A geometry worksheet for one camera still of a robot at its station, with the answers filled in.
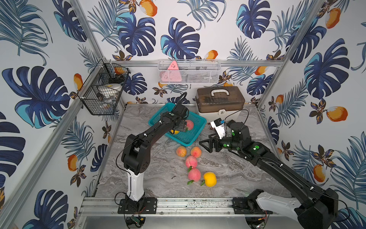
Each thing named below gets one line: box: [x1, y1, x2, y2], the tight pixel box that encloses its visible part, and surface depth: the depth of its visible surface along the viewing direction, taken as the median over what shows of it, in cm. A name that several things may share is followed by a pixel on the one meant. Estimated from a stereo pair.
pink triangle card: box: [161, 60, 183, 83], surface depth 92 cm
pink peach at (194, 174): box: [187, 167, 202, 183], surface depth 81 cm
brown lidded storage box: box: [195, 85, 245, 123], surface depth 101 cm
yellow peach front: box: [203, 171, 217, 188], surface depth 80 cm
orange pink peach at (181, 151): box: [176, 145, 187, 158], surface depth 91 cm
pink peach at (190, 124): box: [184, 119, 194, 131], surface depth 104 cm
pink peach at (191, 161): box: [185, 155, 198, 169], surface depth 86 cm
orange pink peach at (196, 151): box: [190, 146, 202, 158], surface depth 90 cm
